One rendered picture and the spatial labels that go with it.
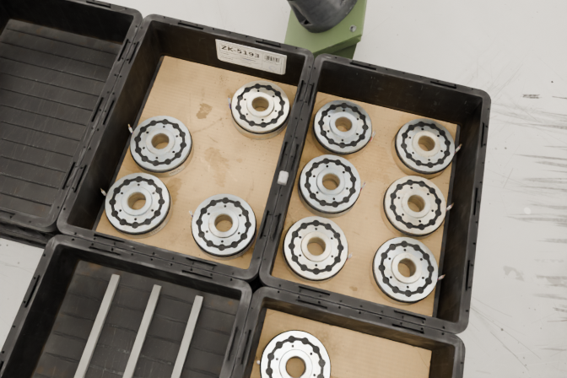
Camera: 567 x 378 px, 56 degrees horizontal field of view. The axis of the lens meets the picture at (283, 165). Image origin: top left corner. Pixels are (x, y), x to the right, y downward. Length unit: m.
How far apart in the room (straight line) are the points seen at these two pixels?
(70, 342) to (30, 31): 0.58
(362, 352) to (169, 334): 0.29
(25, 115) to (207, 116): 0.32
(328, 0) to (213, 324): 0.61
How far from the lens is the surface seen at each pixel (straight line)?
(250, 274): 0.76
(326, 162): 0.90
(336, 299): 0.77
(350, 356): 0.86
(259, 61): 0.95
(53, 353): 0.90
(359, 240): 0.89
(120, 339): 0.88
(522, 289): 1.11
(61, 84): 1.05
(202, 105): 0.98
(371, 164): 0.94
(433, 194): 0.91
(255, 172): 0.92
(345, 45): 1.03
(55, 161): 0.99
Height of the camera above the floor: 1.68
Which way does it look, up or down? 67 degrees down
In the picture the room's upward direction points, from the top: 7 degrees clockwise
